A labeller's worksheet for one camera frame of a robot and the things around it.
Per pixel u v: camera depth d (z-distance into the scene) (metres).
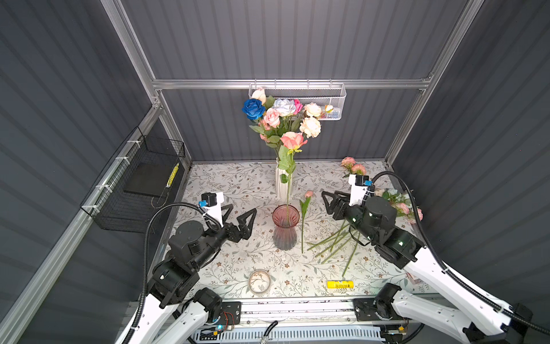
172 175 0.78
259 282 0.81
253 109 0.70
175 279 0.46
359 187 0.58
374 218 0.50
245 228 0.54
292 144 0.68
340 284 0.77
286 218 0.76
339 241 0.90
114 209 0.66
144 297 0.43
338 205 0.60
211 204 0.52
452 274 0.44
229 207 0.64
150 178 0.75
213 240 0.52
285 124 0.79
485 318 0.39
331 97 0.91
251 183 1.12
